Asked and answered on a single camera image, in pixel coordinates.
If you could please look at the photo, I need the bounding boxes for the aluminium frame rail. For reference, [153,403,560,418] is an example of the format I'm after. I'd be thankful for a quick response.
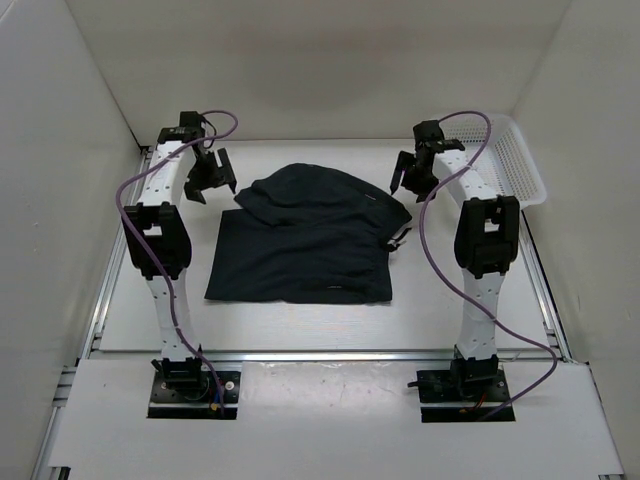
[1,139,140,479]

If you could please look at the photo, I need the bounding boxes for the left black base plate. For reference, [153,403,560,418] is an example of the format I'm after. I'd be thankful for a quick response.
[147,369,242,420]

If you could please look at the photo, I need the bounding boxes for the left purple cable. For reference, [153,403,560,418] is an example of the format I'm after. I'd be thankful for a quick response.
[114,108,239,420]

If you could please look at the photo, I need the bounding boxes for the dark navy shorts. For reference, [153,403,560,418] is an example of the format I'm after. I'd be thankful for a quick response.
[204,163,412,305]

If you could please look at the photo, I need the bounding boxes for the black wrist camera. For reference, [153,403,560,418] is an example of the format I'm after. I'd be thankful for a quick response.
[413,119,445,149]
[179,111,206,137]

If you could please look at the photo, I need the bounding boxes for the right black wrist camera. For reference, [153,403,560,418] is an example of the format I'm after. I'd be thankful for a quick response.
[413,119,445,149]

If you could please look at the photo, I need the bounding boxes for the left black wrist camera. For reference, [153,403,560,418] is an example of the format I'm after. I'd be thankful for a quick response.
[179,111,206,137]

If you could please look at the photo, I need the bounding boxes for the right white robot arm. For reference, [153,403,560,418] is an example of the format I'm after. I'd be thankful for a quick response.
[390,140,520,400]

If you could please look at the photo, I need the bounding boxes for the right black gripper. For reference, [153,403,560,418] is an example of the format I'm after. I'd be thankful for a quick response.
[390,150,439,203]

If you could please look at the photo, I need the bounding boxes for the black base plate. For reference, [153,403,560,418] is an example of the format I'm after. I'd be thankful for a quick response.
[147,369,242,420]
[407,369,511,424]

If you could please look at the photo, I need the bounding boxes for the white plastic perforated basket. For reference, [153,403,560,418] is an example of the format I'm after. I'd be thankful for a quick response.
[441,114,547,209]

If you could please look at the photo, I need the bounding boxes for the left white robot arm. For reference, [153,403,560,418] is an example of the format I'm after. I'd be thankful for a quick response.
[116,112,237,403]

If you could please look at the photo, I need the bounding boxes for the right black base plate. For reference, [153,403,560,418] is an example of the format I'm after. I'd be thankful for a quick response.
[407,369,511,424]

